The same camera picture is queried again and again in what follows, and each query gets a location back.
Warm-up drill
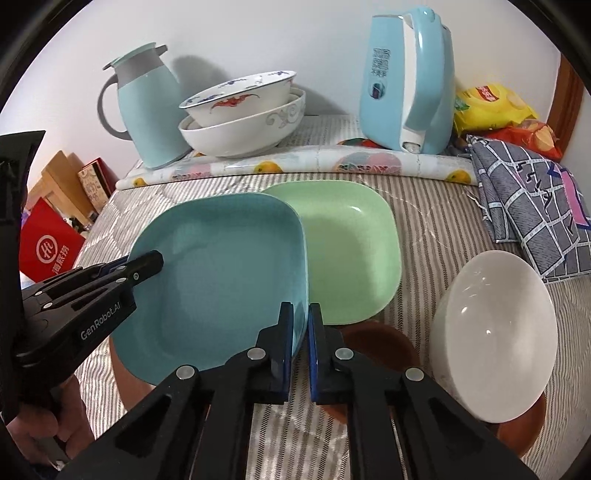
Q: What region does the light blue electric kettle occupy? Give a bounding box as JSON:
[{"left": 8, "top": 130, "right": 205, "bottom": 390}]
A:
[{"left": 359, "top": 6, "right": 455, "bottom": 154}]

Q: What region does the yellow chips bag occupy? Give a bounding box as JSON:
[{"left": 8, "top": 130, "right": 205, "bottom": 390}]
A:
[{"left": 454, "top": 84, "right": 538, "bottom": 136}]

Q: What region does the blue patterned white bowl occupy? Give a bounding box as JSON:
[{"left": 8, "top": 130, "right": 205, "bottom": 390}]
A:
[{"left": 179, "top": 70, "right": 297, "bottom": 127}]

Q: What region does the blue square plate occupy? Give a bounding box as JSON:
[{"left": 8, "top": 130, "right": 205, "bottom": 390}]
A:
[{"left": 112, "top": 193, "right": 308, "bottom": 385}]

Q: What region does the grey checked folded cloth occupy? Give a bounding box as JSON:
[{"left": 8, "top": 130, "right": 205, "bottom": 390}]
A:
[{"left": 468, "top": 135, "right": 590, "bottom": 282}]

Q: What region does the green square plate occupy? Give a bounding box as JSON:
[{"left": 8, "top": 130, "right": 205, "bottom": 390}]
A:
[{"left": 264, "top": 180, "right": 402, "bottom": 326}]

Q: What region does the person's left hand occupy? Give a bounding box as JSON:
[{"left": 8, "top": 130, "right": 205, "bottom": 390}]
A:
[{"left": 7, "top": 375, "right": 95, "bottom": 465}]

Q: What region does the large white bowl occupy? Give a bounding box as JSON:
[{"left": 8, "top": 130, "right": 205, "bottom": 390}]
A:
[{"left": 429, "top": 250, "right": 558, "bottom": 424}]

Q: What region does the pink plate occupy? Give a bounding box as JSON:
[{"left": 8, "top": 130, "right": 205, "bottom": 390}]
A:
[{"left": 108, "top": 337, "right": 154, "bottom": 411}]

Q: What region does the brown small dish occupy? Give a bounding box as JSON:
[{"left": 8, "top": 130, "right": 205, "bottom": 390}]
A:
[
  {"left": 493, "top": 393, "right": 547, "bottom": 458},
  {"left": 322, "top": 321, "right": 422, "bottom": 425}
]

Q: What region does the brown wooden door frame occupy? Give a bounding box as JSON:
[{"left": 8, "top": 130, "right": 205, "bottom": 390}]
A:
[{"left": 547, "top": 55, "right": 585, "bottom": 153}]

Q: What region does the patterned brown gift box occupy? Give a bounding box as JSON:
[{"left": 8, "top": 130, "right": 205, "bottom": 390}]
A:
[{"left": 77, "top": 157, "right": 116, "bottom": 214}]

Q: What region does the fruit print table mat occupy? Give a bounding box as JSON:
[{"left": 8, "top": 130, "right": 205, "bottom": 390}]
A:
[{"left": 115, "top": 115, "right": 477, "bottom": 191}]

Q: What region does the white bowl grey swirl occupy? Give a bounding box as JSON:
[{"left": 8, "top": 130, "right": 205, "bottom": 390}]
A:
[{"left": 178, "top": 87, "right": 307, "bottom": 158}]

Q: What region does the red snack bag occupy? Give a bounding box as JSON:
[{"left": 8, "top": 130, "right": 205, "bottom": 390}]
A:
[{"left": 485, "top": 119, "right": 563, "bottom": 162}]

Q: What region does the light blue thermos jug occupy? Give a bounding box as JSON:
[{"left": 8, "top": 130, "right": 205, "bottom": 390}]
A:
[{"left": 96, "top": 42, "right": 190, "bottom": 169}]

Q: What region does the red paper bag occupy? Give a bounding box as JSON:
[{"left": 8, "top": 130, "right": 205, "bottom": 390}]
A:
[{"left": 19, "top": 199, "right": 85, "bottom": 282}]

